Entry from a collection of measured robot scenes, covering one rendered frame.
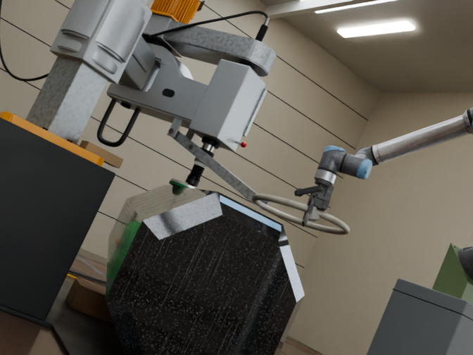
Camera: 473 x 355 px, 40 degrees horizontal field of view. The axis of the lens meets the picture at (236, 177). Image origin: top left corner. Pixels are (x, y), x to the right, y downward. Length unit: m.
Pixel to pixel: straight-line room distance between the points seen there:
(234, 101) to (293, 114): 6.07
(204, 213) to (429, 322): 1.08
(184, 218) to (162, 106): 1.10
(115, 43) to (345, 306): 6.51
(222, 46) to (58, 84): 0.91
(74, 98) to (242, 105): 0.87
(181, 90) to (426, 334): 1.76
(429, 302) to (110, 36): 1.88
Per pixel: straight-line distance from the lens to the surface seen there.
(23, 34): 7.84
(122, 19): 3.17
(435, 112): 9.45
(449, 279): 3.07
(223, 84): 3.41
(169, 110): 3.52
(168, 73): 3.64
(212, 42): 3.57
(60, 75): 3.20
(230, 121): 3.35
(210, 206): 2.64
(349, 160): 2.86
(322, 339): 9.16
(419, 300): 3.01
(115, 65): 3.19
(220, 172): 3.26
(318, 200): 2.85
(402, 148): 2.93
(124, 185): 8.23
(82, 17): 3.18
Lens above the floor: 0.58
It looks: 7 degrees up
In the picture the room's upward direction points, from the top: 25 degrees clockwise
